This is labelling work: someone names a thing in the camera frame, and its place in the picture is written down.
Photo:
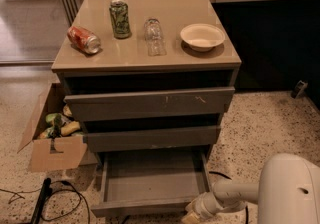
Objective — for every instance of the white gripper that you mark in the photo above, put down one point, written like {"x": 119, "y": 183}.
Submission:
{"x": 202, "y": 206}

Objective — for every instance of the grey bottom drawer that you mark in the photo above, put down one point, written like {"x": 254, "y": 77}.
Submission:
{"x": 151, "y": 181}

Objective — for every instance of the grey drawer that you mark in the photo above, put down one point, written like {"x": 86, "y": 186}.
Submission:
{"x": 151, "y": 181}
{"x": 152, "y": 139}
{"x": 136, "y": 105}

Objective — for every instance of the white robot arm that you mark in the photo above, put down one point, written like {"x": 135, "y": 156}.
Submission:
{"x": 288, "y": 192}

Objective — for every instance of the grey middle drawer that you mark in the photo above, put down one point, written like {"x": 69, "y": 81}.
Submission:
{"x": 152, "y": 139}

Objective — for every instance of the grey top drawer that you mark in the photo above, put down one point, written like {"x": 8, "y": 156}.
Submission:
{"x": 136, "y": 105}

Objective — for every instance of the grey drawer cabinet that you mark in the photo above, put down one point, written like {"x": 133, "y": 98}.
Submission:
{"x": 124, "y": 65}

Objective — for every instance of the black power strip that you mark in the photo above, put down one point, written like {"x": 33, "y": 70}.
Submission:
{"x": 45, "y": 192}

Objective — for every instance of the yellow snack bag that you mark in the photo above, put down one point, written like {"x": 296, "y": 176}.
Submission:
{"x": 69, "y": 128}

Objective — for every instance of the brown cardboard box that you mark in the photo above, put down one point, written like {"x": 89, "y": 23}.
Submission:
{"x": 51, "y": 154}

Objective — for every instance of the green snack bag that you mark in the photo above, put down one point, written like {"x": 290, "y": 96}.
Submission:
{"x": 56, "y": 119}

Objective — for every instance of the small dark floor device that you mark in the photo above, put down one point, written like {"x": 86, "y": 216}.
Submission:
{"x": 299, "y": 88}

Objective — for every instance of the clear plastic bottle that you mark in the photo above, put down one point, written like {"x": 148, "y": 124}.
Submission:
{"x": 154, "y": 37}

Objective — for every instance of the white paper bowl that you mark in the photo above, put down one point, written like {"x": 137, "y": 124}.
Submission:
{"x": 202, "y": 37}

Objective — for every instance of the red crushed soda can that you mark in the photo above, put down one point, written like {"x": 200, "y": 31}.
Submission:
{"x": 84, "y": 40}

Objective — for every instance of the green upright drink can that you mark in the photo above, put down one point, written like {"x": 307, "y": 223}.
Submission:
{"x": 118, "y": 10}

